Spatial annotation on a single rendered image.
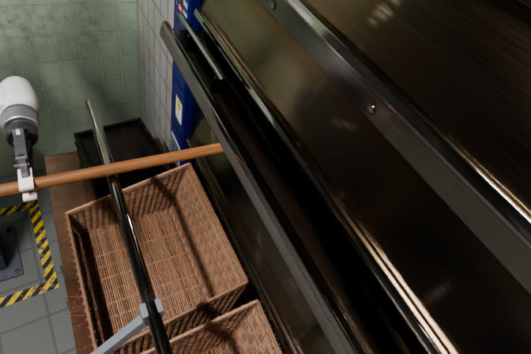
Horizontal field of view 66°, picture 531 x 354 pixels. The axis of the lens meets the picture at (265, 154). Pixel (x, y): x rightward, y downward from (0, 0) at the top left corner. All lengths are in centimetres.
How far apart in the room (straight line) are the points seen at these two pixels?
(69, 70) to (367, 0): 191
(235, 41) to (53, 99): 156
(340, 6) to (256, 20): 36
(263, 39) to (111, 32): 140
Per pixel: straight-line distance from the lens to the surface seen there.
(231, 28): 112
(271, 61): 96
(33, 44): 230
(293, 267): 73
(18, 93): 133
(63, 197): 190
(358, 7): 69
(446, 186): 62
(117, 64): 240
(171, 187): 169
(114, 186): 112
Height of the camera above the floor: 202
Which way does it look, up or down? 43 degrees down
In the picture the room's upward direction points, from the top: 14 degrees clockwise
